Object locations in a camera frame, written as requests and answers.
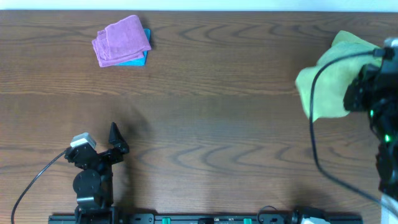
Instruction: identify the folded blue cloth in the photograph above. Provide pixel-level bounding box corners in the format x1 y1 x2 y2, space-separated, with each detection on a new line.
117 29 151 67

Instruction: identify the left black cable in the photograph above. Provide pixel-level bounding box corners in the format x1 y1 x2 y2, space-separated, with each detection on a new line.
11 149 68 224

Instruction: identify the light green cloth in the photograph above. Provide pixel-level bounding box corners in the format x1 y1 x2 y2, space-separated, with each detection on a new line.
295 30 381 121

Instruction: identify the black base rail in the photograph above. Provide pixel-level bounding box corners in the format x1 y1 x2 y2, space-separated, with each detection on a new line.
48 207 363 224

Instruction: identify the black cable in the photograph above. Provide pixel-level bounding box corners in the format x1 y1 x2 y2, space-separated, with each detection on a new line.
11 149 68 224
308 50 398 215

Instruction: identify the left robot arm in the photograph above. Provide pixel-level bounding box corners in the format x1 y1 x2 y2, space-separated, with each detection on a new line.
65 123 129 224

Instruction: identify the folded purple cloth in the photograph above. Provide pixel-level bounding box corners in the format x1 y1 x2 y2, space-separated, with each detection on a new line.
91 15 152 67

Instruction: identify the right black cable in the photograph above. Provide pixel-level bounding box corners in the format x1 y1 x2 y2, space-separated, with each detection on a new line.
308 50 398 215

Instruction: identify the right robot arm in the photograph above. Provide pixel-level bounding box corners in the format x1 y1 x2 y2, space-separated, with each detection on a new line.
343 60 397 201

